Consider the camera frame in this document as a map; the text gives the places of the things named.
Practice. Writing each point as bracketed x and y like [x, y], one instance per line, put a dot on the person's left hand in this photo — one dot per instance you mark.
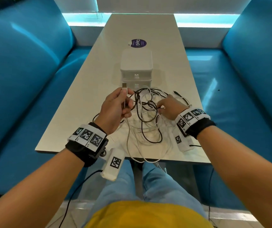
[112, 109]

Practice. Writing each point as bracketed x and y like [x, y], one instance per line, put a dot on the person's right hand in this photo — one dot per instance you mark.
[172, 108]

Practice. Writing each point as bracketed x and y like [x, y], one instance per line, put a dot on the white box with drawers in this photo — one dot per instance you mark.
[136, 59]

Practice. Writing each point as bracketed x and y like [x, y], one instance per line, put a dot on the person's left forearm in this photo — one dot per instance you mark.
[36, 189]

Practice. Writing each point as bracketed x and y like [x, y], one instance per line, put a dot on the person's right forearm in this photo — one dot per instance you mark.
[240, 168]

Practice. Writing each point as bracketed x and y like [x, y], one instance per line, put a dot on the person's blue jeans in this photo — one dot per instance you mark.
[117, 187]

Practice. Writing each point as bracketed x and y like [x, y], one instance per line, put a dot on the person's yellow shirt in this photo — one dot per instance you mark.
[150, 216]

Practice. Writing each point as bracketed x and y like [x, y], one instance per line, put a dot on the black marker-tagged right wristband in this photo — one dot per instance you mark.
[193, 118]

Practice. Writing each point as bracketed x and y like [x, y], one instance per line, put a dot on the black marker-tagged wristband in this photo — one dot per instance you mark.
[193, 118]
[86, 137]

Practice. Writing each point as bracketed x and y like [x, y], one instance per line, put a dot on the black marker-tagged left wristband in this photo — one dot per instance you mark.
[86, 137]

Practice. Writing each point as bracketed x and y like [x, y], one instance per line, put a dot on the round purple sticker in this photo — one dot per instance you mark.
[138, 43]

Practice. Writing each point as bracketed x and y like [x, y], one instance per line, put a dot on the blue leather sofa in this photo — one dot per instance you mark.
[245, 92]
[19, 80]

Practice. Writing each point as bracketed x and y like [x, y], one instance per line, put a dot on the white table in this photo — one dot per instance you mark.
[145, 26]

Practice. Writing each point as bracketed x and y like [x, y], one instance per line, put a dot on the cyan light strip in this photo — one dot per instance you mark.
[83, 20]

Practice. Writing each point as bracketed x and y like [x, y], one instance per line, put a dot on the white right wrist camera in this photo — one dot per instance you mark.
[181, 142]

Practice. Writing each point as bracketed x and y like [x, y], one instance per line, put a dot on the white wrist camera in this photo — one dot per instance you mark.
[181, 142]
[113, 163]

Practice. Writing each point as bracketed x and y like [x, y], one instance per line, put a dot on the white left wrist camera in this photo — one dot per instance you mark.
[113, 163]

